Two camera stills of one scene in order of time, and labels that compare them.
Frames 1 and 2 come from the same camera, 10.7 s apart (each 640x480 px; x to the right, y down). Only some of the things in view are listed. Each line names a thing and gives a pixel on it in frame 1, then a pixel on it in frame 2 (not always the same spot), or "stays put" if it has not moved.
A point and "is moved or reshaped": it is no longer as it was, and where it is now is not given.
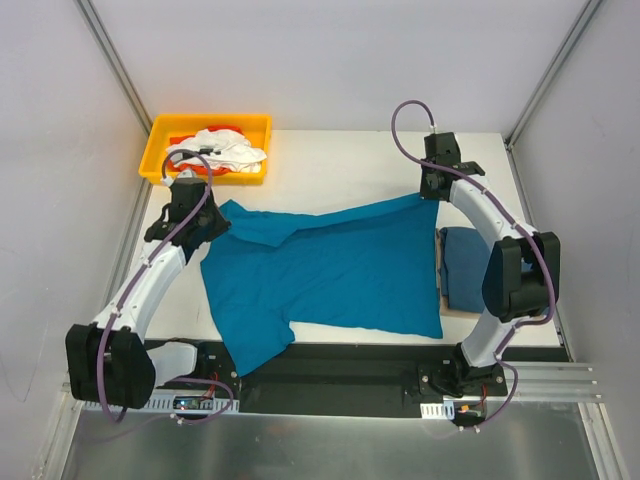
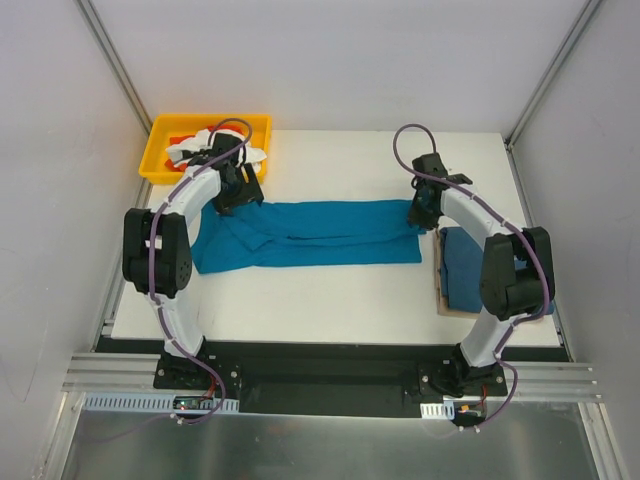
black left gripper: [208, 226] -> [239, 198]
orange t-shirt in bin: [175, 169] stays put
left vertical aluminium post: [108, 49] stays put
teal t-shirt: [372, 268] is moved or reshaped
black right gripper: [430, 185] -> [422, 212]
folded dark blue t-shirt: [463, 257] stays put
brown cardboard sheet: [446, 309] stays put
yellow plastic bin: [257, 128] stays put
